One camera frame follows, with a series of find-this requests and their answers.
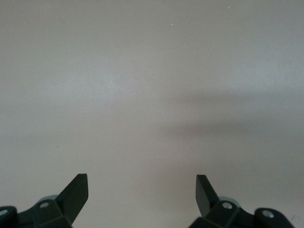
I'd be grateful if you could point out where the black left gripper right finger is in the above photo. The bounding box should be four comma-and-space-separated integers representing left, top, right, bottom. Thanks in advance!
189, 174, 295, 228

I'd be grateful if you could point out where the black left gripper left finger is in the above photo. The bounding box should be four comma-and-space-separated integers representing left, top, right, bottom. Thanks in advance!
0, 173, 89, 228

